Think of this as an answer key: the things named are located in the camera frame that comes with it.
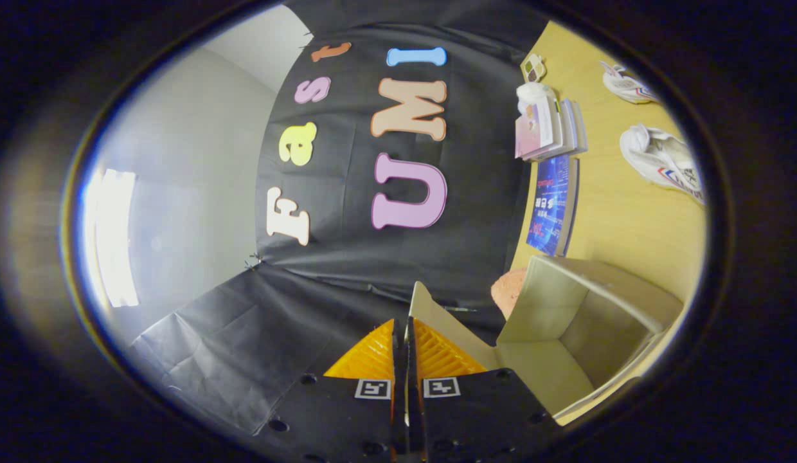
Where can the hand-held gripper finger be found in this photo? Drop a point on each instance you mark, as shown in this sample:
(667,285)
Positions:
(412,373)
(400,370)

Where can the beige storage box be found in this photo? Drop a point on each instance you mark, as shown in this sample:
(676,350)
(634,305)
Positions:
(565,360)

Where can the white canvas shoe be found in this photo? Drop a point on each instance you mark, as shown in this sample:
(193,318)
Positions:
(630,87)
(662,161)

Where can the black backdrop cloth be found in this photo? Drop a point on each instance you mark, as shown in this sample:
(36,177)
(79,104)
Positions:
(347,257)

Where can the pink textured sponge ball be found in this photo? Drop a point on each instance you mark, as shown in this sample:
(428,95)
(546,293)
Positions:
(508,292)

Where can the pink cover book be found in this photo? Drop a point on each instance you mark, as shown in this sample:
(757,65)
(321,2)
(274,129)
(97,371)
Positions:
(533,128)

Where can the white cover book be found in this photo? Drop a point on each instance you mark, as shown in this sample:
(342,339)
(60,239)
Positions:
(564,132)

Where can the light blue cover book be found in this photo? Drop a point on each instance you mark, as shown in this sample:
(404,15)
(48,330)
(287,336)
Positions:
(580,128)

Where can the white textured ball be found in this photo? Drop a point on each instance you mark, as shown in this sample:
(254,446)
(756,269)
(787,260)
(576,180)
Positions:
(533,93)

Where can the white compartment tray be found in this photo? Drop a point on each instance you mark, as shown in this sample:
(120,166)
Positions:
(533,67)

